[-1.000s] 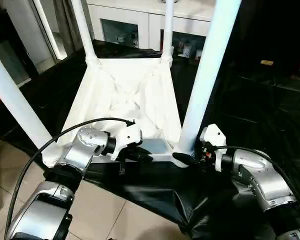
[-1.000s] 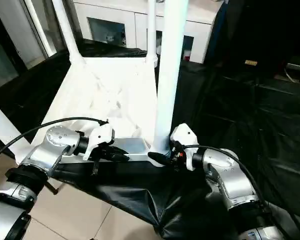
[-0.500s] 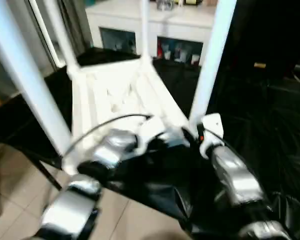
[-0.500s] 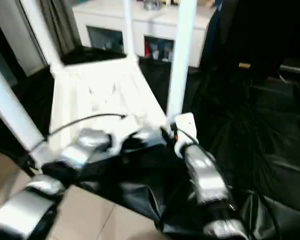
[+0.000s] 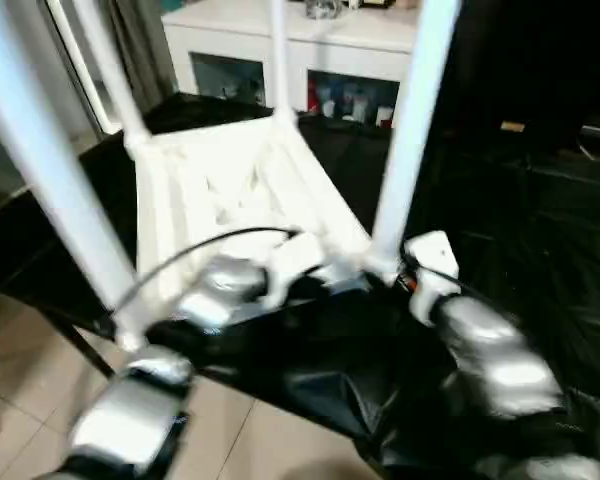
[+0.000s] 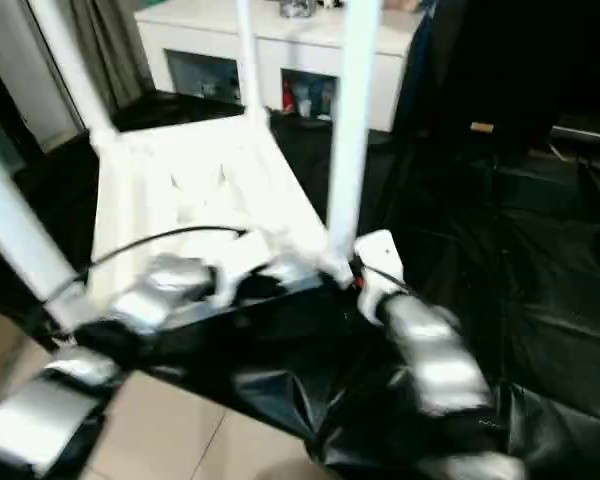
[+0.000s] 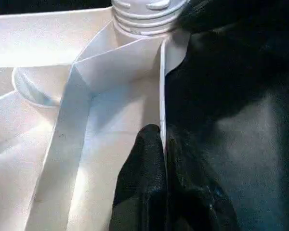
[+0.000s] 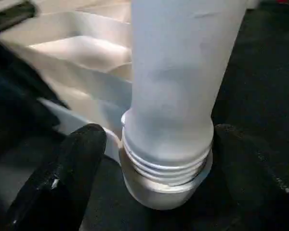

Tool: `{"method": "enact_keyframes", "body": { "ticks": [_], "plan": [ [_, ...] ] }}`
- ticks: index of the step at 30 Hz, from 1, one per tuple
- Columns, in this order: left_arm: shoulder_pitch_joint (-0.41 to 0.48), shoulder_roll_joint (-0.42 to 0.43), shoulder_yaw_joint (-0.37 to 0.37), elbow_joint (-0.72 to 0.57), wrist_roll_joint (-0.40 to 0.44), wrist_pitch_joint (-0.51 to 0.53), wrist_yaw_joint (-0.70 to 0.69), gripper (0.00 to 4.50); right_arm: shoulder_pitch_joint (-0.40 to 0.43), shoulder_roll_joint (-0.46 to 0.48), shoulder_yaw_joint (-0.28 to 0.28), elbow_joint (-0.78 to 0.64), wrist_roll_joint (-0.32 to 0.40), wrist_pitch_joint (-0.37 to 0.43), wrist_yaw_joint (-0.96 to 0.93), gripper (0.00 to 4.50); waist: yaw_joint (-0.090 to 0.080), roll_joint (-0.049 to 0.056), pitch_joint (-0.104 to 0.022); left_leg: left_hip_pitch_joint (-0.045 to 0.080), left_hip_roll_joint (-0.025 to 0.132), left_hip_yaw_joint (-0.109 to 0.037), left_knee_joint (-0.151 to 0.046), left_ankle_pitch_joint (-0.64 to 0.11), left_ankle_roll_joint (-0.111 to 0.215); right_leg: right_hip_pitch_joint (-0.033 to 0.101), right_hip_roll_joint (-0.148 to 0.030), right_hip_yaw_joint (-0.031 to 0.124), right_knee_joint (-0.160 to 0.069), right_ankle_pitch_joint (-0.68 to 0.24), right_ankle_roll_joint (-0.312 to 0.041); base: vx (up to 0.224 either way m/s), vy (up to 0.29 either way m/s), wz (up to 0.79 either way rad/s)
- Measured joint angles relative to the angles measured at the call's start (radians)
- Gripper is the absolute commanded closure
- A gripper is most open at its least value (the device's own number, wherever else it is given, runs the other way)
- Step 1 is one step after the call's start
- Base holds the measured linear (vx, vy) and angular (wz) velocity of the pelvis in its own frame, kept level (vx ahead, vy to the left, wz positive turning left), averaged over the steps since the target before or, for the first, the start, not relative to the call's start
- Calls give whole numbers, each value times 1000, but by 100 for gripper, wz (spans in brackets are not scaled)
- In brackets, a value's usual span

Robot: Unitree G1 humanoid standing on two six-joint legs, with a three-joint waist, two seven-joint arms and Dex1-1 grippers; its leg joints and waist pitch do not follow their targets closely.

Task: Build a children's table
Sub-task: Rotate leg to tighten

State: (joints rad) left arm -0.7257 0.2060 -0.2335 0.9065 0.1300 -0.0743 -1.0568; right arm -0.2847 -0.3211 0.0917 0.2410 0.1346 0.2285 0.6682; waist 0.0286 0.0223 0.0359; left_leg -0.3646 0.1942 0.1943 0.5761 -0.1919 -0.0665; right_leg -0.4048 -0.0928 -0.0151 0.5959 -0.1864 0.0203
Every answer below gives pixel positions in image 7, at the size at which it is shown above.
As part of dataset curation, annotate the black shiny mat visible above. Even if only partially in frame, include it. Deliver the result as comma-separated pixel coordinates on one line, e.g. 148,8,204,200
0,0,289,231

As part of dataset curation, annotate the white plastic table top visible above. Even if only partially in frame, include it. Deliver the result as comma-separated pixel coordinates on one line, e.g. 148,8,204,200
0,6,192,231

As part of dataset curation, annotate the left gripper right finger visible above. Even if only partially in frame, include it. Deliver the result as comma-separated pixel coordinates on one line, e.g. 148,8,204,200
165,125,239,231

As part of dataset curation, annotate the white plastic table leg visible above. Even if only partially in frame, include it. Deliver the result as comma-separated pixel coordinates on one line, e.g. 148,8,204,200
112,0,190,37

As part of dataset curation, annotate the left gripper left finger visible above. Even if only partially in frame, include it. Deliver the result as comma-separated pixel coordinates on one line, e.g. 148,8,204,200
109,124,169,231

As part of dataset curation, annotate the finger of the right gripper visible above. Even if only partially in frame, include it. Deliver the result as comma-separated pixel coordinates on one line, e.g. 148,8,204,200
174,0,234,33

